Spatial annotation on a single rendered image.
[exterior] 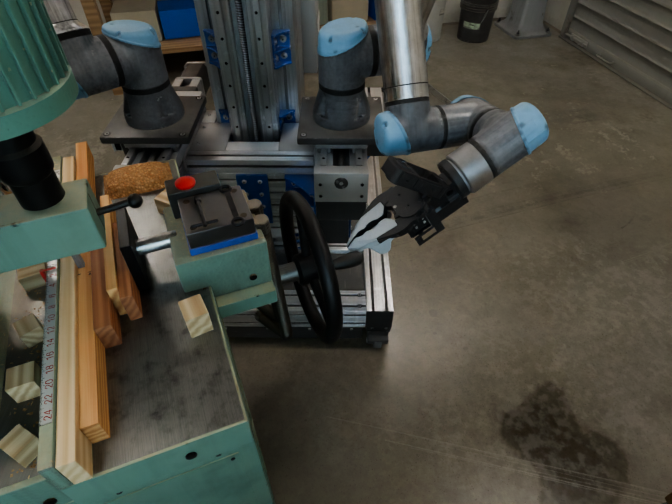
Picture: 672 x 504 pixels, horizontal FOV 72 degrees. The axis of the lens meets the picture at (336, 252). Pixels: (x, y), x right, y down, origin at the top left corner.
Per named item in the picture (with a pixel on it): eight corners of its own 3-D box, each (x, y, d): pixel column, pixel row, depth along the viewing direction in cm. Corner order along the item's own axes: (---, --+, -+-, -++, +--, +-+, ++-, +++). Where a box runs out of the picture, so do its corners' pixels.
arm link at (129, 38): (177, 80, 116) (163, 23, 106) (125, 97, 110) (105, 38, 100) (156, 64, 123) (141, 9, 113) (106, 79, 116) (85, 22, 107)
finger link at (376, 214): (359, 261, 81) (403, 230, 80) (344, 244, 77) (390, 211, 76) (352, 249, 83) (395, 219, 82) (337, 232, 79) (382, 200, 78)
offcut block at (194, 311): (213, 329, 65) (208, 312, 62) (192, 338, 64) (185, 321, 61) (205, 310, 67) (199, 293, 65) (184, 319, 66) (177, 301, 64)
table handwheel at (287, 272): (287, 198, 100) (323, 327, 101) (193, 221, 94) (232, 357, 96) (318, 173, 72) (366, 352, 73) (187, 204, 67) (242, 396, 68)
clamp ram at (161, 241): (189, 277, 71) (174, 234, 65) (138, 291, 69) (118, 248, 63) (180, 239, 77) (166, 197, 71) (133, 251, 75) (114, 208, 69)
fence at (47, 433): (74, 485, 51) (52, 466, 47) (57, 491, 50) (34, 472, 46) (72, 179, 90) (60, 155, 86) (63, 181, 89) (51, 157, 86)
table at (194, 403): (324, 417, 62) (323, 395, 58) (80, 510, 54) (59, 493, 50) (226, 171, 102) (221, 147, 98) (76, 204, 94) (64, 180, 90)
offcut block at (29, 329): (21, 335, 76) (12, 323, 74) (41, 324, 78) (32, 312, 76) (29, 348, 75) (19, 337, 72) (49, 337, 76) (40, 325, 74)
